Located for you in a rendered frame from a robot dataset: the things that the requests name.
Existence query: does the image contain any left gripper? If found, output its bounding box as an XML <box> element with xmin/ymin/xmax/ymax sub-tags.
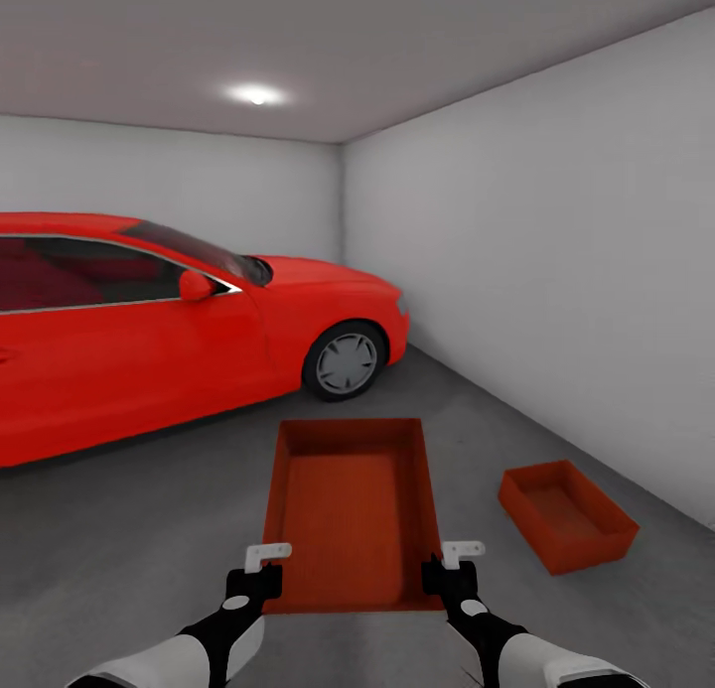
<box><xmin>225</xmin><ymin>564</ymin><xmax>283</xmax><ymax>601</ymax></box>

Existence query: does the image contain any storage box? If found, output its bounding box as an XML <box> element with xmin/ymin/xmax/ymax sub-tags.
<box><xmin>261</xmin><ymin>418</ymin><xmax>446</xmax><ymax>615</ymax></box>
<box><xmin>498</xmin><ymin>461</ymin><xmax>639</xmax><ymax>576</ymax></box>

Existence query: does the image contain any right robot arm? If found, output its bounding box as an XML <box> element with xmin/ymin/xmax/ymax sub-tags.
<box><xmin>421</xmin><ymin>541</ymin><xmax>646</xmax><ymax>688</ymax></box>

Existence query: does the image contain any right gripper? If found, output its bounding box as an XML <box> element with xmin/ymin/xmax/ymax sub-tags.
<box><xmin>421</xmin><ymin>556</ymin><xmax>478</xmax><ymax>600</ymax></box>

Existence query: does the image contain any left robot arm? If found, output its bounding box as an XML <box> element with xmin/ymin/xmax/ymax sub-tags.
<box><xmin>65</xmin><ymin>543</ymin><xmax>292</xmax><ymax>688</ymax></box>

